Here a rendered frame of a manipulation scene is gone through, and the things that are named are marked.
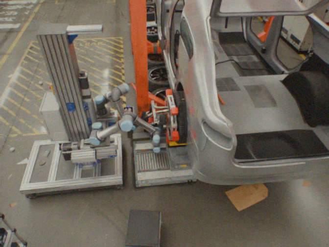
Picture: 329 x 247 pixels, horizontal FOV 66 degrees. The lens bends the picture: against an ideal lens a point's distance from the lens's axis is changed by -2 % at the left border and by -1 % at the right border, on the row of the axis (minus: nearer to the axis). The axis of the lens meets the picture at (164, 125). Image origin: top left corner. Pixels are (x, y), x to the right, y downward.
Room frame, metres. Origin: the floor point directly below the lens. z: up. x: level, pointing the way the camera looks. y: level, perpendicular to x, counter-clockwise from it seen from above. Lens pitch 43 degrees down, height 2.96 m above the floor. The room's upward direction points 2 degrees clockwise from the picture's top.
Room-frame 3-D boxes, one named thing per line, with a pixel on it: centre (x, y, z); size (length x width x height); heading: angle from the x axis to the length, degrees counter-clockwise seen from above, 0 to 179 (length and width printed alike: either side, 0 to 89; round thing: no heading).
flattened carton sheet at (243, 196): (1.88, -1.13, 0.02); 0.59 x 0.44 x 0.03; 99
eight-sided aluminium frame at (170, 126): (2.42, -0.08, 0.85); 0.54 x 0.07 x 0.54; 9
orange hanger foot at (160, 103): (2.92, -0.02, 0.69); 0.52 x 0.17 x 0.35; 99
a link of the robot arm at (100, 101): (2.55, 0.81, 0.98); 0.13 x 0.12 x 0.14; 138
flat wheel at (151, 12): (7.43, 0.54, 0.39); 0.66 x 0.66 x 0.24
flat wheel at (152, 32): (5.99, 0.35, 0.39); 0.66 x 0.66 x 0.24
